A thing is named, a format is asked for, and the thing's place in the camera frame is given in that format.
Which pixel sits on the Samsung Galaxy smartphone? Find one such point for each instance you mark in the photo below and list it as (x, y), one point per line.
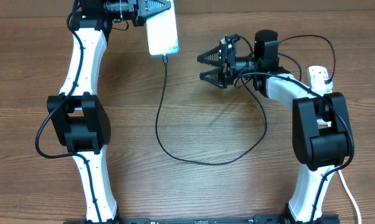
(162, 32)

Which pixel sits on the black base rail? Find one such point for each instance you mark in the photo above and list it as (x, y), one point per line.
(200, 221)

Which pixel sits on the white power strip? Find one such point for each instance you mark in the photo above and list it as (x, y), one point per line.
(317, 75)

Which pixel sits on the white charger plug adapter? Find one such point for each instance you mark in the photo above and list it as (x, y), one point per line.
(318, 85)

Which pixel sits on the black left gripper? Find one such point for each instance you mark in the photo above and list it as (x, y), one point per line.
(138, 18)

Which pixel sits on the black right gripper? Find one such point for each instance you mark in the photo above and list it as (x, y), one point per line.
(224, 53)

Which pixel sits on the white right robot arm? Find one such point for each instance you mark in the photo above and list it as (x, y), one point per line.
(321, 134)

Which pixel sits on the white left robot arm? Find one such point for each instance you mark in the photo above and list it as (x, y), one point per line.
(79, 119)

